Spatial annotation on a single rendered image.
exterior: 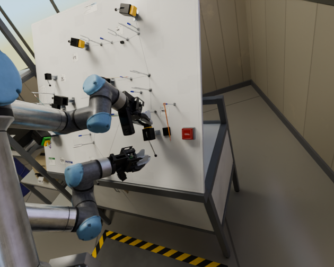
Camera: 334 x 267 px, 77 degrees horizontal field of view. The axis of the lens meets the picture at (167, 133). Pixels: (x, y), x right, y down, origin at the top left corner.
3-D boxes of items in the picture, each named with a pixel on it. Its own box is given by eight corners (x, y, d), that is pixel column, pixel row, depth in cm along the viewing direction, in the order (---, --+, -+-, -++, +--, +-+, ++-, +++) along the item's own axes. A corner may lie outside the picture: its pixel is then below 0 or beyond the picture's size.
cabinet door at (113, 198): (140, 215, 153) (115, 183, 130) (87, 203, 179) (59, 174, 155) (141, 212, 155) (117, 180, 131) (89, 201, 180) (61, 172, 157)
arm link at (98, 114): (87, 138, 74) (89, 110, 78) (115, 131, 71) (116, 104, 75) (71, 129, 67) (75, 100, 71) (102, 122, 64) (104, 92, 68)
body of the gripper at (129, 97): (146, 102, 92) (128, 89, 82) (143, 120, 89) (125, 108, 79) (132, 105, 96) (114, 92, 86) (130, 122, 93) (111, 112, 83)
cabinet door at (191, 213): (213, 232, 127) (200, 196, 104) (140, 215, 153) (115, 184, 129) (214, 229, 129) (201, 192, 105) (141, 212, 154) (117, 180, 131)
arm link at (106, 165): (100, 183, 79) (91, 167, 83) (111, 179, 82) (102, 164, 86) (104, 170, 75) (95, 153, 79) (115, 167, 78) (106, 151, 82)
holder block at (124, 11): (123, 9, 105) (111, 1, 98) (141, 11, 101) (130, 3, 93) (122, 19, 107) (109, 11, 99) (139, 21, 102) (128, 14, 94)
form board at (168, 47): (49, 170, 153) (46, 170, 151) (33, 25, 143) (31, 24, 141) (205, 192, 98) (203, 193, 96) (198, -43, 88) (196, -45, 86)
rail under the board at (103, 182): (206, 203, 100) (203, 196, 96) (51, 178, 155) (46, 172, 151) (209, 194, 103) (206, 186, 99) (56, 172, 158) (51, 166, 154)
